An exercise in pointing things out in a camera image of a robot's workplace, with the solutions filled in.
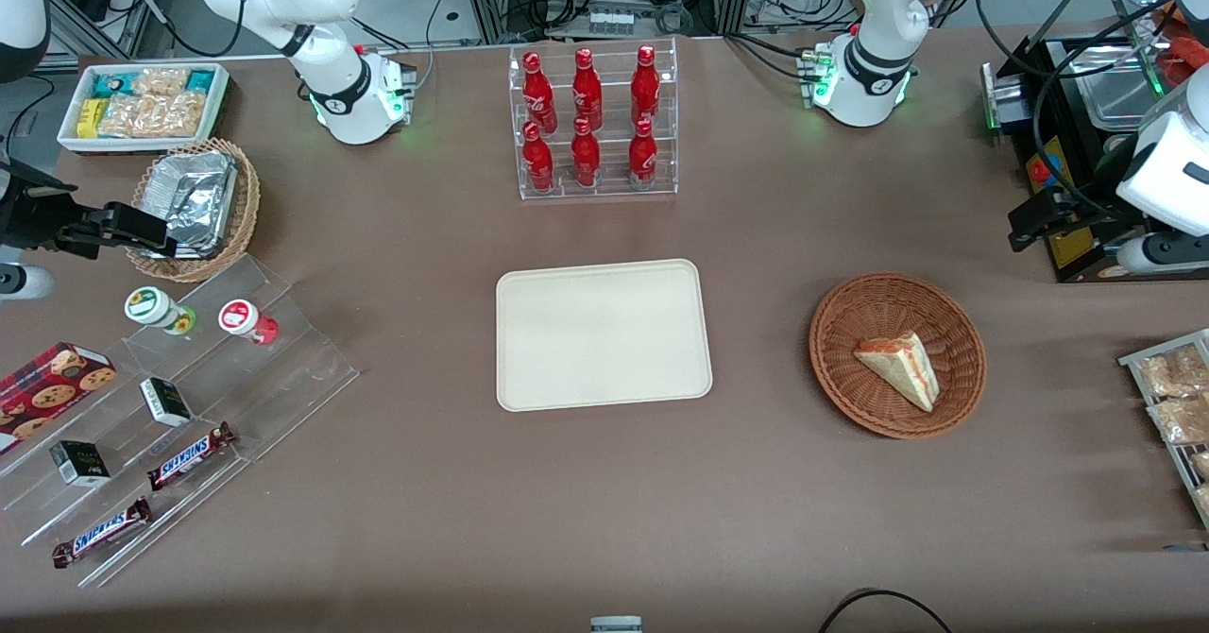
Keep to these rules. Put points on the red sausage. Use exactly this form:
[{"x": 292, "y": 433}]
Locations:
[
  {"x": 1174, "y": 59},
  {"x": 1169, "y": 11}
]

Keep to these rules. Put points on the clear acrylic bottle rack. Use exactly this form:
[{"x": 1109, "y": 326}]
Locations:
[{"x": 609, "y": 194}]

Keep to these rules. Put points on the red label cup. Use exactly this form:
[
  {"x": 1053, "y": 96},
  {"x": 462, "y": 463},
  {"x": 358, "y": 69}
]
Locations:
[{"x": 241, "y": 317}]

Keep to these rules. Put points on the Snickers chocolate bar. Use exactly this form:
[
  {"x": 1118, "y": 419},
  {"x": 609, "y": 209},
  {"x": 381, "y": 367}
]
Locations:
[
  {"x": 189, "y": 456},
  {"x": 99, "y": 532}
]

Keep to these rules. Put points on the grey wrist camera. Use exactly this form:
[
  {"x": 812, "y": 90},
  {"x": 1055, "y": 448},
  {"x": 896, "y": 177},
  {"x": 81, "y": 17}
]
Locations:
[
  {"x": 24, "y": 282},
  {"x": 1148, "y": 255}
]

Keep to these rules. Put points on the red cola bottle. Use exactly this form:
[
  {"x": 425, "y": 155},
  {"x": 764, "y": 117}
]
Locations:
[
  {"x": 645, "y": 87},
  {"x": 537, "y": 162},
  {"x": 587, "y": 93},
  {"x": 537, "y": 94},
  {"x": 642, "y": 159},
  {"x": 586, "y": 159}
]

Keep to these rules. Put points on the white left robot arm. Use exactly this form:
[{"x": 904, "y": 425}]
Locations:
[{"x": 878, "y": 9}]

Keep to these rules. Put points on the white rectangular snack bin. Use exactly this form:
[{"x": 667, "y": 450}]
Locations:
[{"x": 142, "y": 145}]

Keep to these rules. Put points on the white power strip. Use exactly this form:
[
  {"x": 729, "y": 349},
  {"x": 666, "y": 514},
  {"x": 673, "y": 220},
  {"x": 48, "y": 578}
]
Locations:
[{"x": 609, "y": 23}]

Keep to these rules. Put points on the clear acrylic stepped stand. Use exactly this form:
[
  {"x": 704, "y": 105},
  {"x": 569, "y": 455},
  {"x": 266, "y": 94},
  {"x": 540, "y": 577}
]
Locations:
[{"x": 283, "y": 378}]

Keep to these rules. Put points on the small beige snack bag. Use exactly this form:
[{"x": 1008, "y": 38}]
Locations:
[{"x": 161, "y": 81}]

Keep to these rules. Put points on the small black box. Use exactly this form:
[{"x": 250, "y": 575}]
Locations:
[
  {"x": 80, "y": 464},
  {"x": 166, "y": 402}
]

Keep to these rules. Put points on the triangular sandwich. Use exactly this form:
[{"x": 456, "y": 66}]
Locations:
[{"x": 902, "y": 368}]

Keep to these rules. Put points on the aluminium foil tray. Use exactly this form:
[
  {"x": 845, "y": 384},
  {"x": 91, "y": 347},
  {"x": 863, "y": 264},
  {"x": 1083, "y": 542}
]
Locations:
[{"x": 194, "y": 194}]

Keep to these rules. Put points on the black food warmer machine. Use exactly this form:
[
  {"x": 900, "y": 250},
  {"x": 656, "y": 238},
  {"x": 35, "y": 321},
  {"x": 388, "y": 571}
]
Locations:
[{"x": 1067, "y": 142}]

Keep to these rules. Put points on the yellow snack packet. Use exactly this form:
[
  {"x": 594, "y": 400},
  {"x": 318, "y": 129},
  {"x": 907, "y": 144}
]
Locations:
[{"x": 88, "y": 118}]

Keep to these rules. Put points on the green label cup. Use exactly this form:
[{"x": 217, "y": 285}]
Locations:
[{"x": 151, "y": 307}]

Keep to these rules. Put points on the light wicker basket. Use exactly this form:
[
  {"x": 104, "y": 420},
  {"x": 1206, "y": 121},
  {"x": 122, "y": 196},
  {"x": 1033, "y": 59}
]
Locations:
[{"x": 247, "y": 203}]

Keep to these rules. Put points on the clear bag of snacks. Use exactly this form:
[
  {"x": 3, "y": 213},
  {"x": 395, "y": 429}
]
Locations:
[
  {"x": 1203, "y": 499},
  {"x": 1200, "y": 465},
  {"x": 1176, "y": 370},
  {"x": 1181, "y": 419}
]

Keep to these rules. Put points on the steel warmer pan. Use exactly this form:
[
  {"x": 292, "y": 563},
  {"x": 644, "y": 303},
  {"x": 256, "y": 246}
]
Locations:
[{"x": 1119, "y": 99}]

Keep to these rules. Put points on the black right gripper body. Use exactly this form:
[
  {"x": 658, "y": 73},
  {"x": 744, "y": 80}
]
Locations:
[{"x": 30, "y": 215}]

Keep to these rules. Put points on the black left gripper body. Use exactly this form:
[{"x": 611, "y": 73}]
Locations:
[{"x": 1082, "y": 212}]

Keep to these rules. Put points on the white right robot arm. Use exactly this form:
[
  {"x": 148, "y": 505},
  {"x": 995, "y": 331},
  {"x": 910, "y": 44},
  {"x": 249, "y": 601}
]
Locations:
[{"x": 331, "y": 85}]

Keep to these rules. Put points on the grey device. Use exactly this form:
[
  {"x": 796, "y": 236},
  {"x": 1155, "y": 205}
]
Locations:
[{"x": 616, "y": 624}]

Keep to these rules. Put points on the beige rectangular tray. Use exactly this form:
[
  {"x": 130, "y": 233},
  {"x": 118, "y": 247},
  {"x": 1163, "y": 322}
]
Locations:
[{"x": 604, "y": 335}]

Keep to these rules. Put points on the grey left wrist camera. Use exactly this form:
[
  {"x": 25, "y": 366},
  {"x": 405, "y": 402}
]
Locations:
[{"x": 1148, "y": 255}]

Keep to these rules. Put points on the red cookie box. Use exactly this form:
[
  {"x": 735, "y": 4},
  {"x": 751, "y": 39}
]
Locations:
[{"x": 47, "y": 387}]

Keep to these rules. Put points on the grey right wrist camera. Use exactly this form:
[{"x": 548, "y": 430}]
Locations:
[{"x": 24, "y": 282}]

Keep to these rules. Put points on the brown round wicker basket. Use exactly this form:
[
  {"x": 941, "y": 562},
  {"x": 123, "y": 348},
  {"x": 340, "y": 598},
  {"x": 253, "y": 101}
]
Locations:
[{"x": 850, "y": 331}]

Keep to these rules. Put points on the teal snack packet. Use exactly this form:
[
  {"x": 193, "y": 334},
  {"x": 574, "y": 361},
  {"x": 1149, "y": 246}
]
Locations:
[
  {"x": 200, "y": 80},
  {"x": 110, "y": 84}
]

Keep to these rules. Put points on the large beige snack bag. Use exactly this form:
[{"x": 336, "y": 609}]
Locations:
[{"x": 151, "y": 116}]

